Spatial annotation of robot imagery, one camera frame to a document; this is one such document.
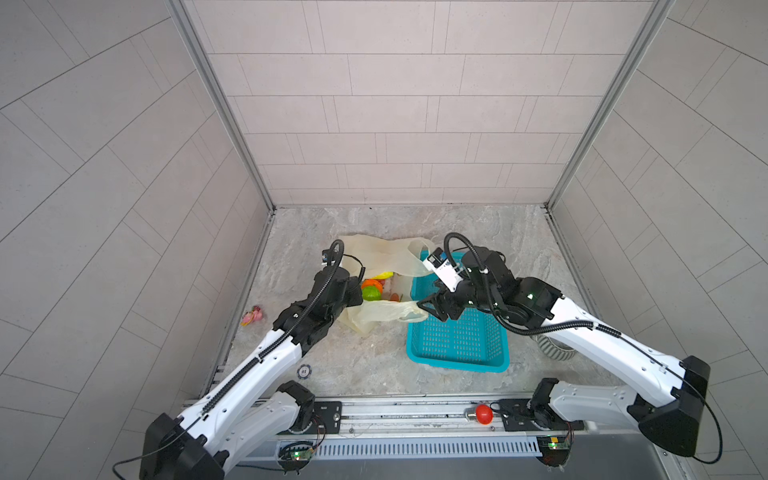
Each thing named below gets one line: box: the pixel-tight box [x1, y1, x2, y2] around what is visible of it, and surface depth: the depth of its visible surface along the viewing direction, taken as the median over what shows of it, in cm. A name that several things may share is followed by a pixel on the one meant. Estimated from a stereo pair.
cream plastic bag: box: [339, 234, 435, 334], surface depth 76 cm
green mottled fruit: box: [362, 285, 381, 301], surface depth 84 cm
